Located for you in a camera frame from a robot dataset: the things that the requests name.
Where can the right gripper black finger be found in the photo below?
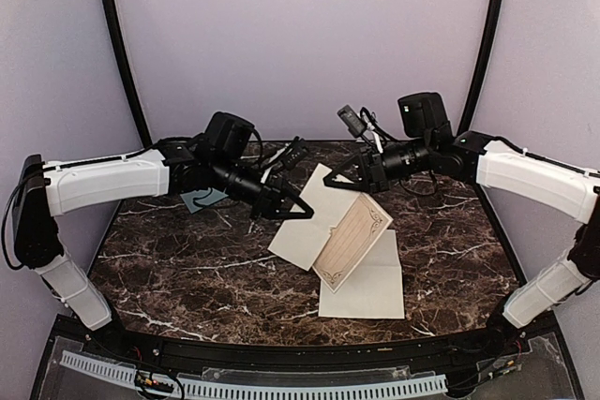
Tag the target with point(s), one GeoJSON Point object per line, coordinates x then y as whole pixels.
{"type": "Point", "coordinates": [343, 183]}
{"type": "Point", "coordinates": [349, 170]}

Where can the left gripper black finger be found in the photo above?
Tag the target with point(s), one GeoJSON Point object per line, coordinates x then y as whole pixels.
{"type": "Point", "coordinates": [302, 214]}
{"type": "Point", "coordinates": [292, 202]}

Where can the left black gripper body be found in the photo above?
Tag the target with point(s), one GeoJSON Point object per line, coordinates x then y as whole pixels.
{"type": "Point", "coordinates": [268, 196]}

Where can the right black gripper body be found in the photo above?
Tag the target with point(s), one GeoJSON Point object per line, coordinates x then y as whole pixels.
{"type": "Point", "coordinates": [379, 182]}

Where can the beige ornate letter paper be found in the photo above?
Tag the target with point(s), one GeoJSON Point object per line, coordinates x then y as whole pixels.
{"type": "Point", "coordinates": [345, 226]}

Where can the teal paper envelope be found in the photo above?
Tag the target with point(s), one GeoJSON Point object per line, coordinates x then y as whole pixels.
{"type": "Point", "coordinates": [198, 200]}

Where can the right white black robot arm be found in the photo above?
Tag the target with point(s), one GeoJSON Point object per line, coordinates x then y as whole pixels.
{"type": "Point", "coordinates": [476, 158]}

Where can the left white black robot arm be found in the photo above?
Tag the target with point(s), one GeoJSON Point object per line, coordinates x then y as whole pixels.
{"type": "Point", "coordinates": [211, 159]}

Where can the grey creased paper sheet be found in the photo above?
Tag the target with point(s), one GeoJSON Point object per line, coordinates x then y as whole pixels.
{"type": "Point", "coordinates": [374, 289]}

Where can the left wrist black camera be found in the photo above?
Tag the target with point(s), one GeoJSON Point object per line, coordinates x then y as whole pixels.
{"type": "Point", "coordinates": [295, 152]}

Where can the wrist black camera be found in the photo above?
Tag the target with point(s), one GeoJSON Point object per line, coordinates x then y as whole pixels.
{"type": "Point", "coordinates": [356, 126]}
{"type": "Point", "coordinates": [295, 152]}

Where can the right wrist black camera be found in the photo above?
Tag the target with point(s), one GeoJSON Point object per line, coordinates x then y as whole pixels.
{"type": "Point", "coordinates": [356, 126]}

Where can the black front rail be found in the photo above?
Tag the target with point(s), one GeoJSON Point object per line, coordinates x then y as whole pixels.
{"type": "Point", "coordinates": [459, 351]}

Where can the white slotted cable duct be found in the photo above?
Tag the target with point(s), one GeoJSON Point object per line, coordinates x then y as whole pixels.
{"type": "Point", "coordinates": [227, 384]}

